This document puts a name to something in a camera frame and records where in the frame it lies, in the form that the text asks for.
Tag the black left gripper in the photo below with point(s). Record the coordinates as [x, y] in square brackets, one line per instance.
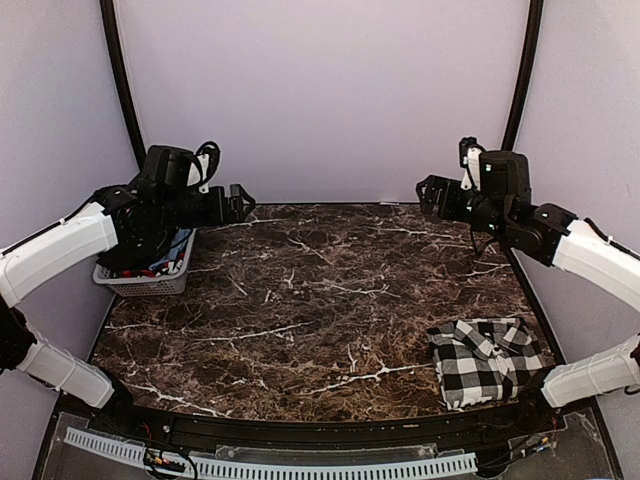
[218, 214]

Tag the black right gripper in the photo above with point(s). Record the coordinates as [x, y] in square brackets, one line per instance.
[436, 183]

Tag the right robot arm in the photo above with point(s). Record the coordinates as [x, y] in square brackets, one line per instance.
[494, 197]

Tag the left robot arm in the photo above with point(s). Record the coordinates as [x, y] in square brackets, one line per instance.
[125, 227]

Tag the blue clothes in basket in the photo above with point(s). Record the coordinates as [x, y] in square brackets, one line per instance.
[169, 264]

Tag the grey plastic laundry basket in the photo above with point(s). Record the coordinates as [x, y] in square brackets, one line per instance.
[145, 286]

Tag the black white plaid shirt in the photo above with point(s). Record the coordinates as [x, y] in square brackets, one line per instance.
[483, 360]

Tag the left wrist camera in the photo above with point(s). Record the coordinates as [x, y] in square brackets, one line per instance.
[204, 167]

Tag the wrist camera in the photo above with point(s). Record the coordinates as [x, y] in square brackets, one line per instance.
[469, 156]
[204, 167]

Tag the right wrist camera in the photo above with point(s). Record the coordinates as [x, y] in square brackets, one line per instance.
[469, 156]

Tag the right black frame post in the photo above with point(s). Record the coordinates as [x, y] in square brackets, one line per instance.
[525, 70]

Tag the black frame post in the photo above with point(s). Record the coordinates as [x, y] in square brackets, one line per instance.
[120, 77]
[525, 70]

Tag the left black frame post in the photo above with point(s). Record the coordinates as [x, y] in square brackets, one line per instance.
[120, 77]

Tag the black front rail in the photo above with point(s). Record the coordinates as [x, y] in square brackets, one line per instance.
[482, 429]

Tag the white slotted cable duct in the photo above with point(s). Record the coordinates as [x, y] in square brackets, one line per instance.
[235, 463]

